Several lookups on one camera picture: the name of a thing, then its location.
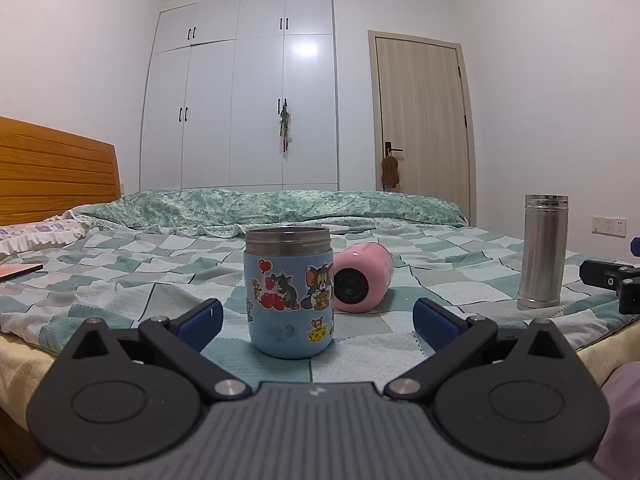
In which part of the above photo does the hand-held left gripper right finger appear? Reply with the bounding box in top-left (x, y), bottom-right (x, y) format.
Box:
top-left (383, 298), bottom-right (579, 403)

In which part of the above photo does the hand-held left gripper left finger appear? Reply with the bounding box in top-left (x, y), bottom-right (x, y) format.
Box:
top-left (59, 298), bottom-right (254, 403)

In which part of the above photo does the pink cup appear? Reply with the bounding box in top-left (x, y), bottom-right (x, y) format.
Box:
top-left (332, 241), bottom-right (395, 313)

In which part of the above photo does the blue cartoon sticker cup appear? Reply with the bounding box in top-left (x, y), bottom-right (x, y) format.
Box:
top-left (243, 226), bottom-right (335, 360)

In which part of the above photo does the green checked bed sheet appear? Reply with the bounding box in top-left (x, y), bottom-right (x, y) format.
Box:
top-left (0, 220), bottom-right (640, 387)

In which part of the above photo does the stainless steel bottle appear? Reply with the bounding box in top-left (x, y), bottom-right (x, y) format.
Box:
top-left (517, 193), bottom-right (570, 311)

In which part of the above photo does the person's pink clothing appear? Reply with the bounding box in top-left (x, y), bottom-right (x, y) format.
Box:
top-left (594, 364), bottom-right (640, 480)

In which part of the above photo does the green floral quilt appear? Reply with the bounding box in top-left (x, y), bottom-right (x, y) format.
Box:
top-left (70, 187), bottom-right (469, 239)

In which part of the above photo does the brown hanging cloth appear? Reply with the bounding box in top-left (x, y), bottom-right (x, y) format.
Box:
top-left (381, 155), bottom-right (402, 187)

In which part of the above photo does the floral ruffled pillow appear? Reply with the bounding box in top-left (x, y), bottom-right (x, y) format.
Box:
top-left (0, 217), bottom-right (89, 261)

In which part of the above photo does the flat pink book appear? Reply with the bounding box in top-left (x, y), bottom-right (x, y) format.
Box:
top-left (0, 262), bottom-right (45, 284)

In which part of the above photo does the wooden headboard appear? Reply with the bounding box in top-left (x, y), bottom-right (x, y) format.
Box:
top-left (0, 116), bottom-right (123, 227)

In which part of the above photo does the white wardrobe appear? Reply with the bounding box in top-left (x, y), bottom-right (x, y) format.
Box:
top-left (139, 0), bottom-right (341, 192)

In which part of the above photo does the green hanging ornament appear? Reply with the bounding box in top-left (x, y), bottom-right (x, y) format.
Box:
top-left (278, 101), bottom-right (292, 157)

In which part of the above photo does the light wooden door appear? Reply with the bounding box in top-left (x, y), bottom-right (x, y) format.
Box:
top-left (368, 30), bottom-right (477, 226)

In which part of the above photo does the white wall socket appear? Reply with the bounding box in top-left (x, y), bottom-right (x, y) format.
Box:
top-left (592, 215), bottom-right (628, 237)

